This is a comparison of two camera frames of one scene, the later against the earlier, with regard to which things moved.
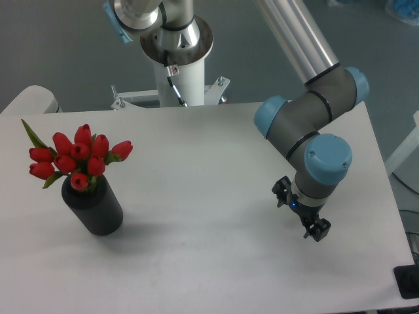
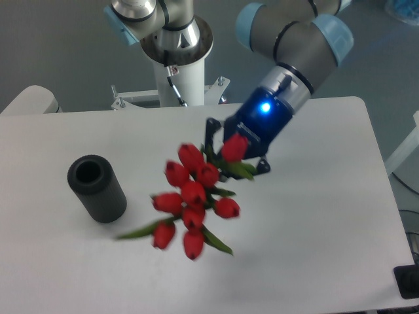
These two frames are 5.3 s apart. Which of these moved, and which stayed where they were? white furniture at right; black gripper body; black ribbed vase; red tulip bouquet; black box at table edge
Moved: black ribbed vase; black gripper body; red tulip bouquet
Stayed: white furniture at right; black box at table edge
